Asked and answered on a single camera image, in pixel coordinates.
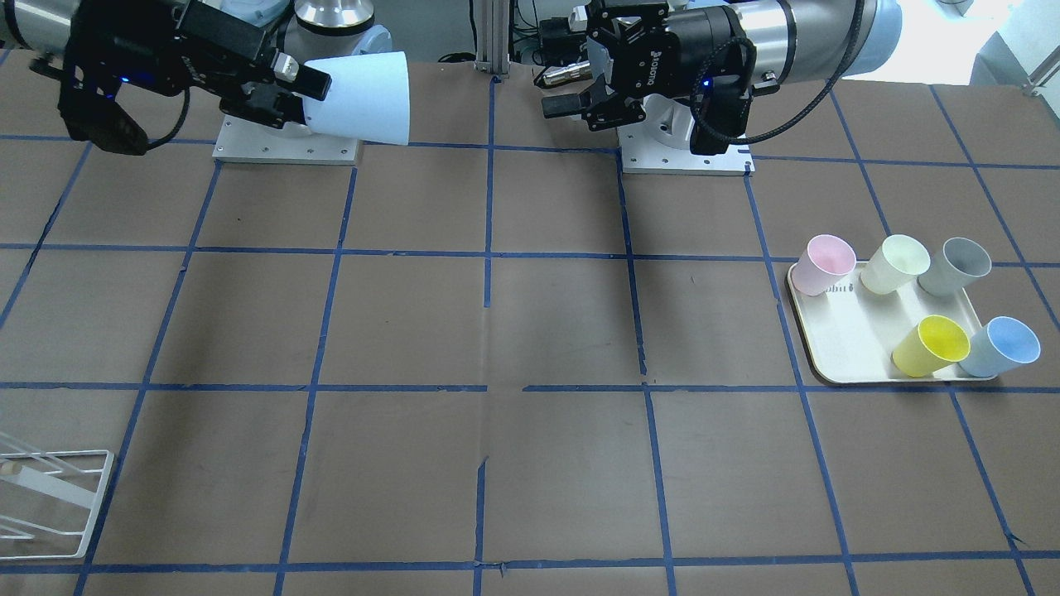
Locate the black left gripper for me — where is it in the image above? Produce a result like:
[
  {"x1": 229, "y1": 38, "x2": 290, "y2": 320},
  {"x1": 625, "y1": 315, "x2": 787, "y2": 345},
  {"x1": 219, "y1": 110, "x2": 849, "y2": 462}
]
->
[{"x1": 542, "y1": 1, "x2": 746, "y2": 132}]

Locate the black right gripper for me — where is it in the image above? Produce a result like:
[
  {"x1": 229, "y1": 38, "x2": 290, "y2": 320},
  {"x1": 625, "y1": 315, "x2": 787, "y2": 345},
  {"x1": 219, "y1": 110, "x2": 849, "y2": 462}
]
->
[{"x1": 65, "y1": 1, "x2": 332, "y2": 129}]

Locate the light blue plastic cup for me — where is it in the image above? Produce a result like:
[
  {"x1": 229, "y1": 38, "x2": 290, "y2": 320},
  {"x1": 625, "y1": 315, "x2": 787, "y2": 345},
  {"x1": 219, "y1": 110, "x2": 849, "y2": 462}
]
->
[{"x1": 302, "y1": 50, "x2": 410, "y2": 146}]

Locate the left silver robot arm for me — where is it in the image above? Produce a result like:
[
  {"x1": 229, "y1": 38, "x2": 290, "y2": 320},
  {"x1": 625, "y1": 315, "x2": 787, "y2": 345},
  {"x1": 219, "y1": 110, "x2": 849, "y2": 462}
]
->
[{"x1": 542, "y1": 1, "x2": 903, "y2": 155}]

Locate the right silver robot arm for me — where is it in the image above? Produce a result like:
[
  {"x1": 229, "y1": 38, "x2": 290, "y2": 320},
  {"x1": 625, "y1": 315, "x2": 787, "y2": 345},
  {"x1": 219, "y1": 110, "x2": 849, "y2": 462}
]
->
[{"x1": 2, "y1": 1, "x2": 332, "y2": 129}]

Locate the pink plastic cup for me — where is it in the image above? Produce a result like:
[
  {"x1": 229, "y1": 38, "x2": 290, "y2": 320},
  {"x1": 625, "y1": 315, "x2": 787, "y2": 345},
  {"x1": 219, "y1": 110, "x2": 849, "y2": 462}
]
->
[{"x1": 791, "y1": 234, "x2": 858, "y2": 296}]

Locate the cream plastic cup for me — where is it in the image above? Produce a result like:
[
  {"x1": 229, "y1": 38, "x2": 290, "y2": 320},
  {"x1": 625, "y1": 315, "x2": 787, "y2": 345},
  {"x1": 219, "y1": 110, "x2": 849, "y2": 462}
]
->
[{"x1": 860, "y1": 234, "x2": 931, "y2": 295}]

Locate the grey plastic cup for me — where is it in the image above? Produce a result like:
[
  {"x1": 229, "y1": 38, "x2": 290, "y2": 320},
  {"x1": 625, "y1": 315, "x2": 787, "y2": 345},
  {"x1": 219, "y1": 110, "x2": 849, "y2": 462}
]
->
[{"x1": 917, "y1": 236, "x2": 993, "y2": 296}]

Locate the yellow plastic cup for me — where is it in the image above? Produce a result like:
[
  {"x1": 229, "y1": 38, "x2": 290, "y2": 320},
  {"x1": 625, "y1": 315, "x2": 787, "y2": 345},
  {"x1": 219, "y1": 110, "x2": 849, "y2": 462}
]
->
[{"x1": 891, "y1": 315, "x2": 971, "y2": 376}]

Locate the cream plastic tray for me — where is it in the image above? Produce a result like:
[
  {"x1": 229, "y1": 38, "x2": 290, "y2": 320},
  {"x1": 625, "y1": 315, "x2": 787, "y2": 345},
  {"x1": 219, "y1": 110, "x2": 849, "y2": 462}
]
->
[{"x1": 787, "y1": 262, "x2": 983, "y2": 384}]

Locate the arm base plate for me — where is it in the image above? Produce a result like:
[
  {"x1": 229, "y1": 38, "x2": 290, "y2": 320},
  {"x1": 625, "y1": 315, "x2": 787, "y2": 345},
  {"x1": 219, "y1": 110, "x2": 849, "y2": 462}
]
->
[
  {"x1": 213, "y1": 116, "x2": 361, "y2": 166},
  {"x1": 618, "y1": 94, "x2": 756, "y2": 176}
]

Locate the aluminium frame post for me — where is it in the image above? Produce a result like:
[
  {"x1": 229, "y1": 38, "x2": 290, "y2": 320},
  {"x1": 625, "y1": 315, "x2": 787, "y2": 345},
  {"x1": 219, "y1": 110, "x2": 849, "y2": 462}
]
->
[{"x1": 472, "y1": 1, "x2": 513, "y2": 80}]

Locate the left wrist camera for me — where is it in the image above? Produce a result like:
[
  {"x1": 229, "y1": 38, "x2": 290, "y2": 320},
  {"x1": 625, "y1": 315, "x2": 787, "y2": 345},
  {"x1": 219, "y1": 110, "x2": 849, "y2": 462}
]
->
[{"x1": 690, "y1": 74, "x2": 750, "y2": 156}]

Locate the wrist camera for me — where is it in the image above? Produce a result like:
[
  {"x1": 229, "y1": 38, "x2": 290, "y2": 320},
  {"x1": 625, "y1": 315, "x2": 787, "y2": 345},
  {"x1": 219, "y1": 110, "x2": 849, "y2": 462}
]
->
[
  {"x1": 690, "y1": 74, "x2": 750, "y2": 156},
  {"x1": 58, "y1": 78, "x2": 149, "y2": 156}
]

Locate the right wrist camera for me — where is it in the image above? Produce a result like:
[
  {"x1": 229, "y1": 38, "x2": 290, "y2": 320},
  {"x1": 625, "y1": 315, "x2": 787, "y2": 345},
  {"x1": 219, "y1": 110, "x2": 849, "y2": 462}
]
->
[{"x1": 58, "y1": 78, "x2": 149, "y2": 156}]

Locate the white wire cup rack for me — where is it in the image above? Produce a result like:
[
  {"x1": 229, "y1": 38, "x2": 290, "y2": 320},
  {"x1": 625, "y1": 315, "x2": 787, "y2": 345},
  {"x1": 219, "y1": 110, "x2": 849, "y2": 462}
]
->
[{"x1": 1, "y1": 433, "x2": 116, "y2": 563}]

